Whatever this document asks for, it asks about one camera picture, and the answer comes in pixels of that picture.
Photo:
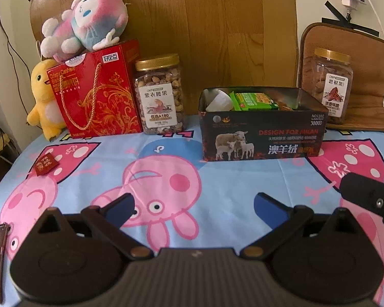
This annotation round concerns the brown seat cushion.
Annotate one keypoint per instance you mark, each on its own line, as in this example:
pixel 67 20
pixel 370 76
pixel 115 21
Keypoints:
pixel 368 80

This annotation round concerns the printed cartoon pig blanket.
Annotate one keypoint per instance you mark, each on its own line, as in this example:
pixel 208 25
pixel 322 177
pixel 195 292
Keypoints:
pixel 227 182

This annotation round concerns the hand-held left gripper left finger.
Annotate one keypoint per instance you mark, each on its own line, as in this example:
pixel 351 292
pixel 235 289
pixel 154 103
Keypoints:
pixel 121 208

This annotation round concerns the small red packet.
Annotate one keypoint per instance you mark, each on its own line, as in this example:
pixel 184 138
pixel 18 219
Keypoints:
pixel 46 164

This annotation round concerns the pecan jar gold lid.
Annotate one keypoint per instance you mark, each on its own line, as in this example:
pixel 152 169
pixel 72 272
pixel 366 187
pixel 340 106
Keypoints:
pixel 332 96

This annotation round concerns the wooden headboard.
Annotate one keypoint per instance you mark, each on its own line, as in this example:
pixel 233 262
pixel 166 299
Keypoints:
pixel 211 38

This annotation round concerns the cashew jar gold lid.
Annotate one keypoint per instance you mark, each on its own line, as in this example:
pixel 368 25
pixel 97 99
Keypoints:
pixel 158 102

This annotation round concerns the yellow duck plush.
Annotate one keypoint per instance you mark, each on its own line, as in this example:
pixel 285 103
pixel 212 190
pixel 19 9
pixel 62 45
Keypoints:
pixel 44 102

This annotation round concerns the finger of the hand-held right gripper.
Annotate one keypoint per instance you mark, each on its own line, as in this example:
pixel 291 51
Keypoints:
pixel 364 192

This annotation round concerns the yellowed power strip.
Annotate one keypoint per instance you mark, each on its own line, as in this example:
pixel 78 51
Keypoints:
pixel 1 140

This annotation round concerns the black tape strip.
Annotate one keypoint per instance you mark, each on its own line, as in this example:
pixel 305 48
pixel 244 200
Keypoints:
pixel 336 12
pixel 355 27

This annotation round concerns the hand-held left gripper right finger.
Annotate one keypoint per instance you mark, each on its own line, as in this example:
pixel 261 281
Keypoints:
pixel 268 208

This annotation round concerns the green snack packet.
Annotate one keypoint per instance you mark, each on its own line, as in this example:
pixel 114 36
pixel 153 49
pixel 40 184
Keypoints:
pixel 252 100

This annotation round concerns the pink blue plush toy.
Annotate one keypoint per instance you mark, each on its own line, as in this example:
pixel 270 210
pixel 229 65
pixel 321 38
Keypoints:
pixel 89 16

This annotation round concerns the red gift box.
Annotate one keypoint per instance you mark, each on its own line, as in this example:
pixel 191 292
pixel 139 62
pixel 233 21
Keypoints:
pixel 99 102

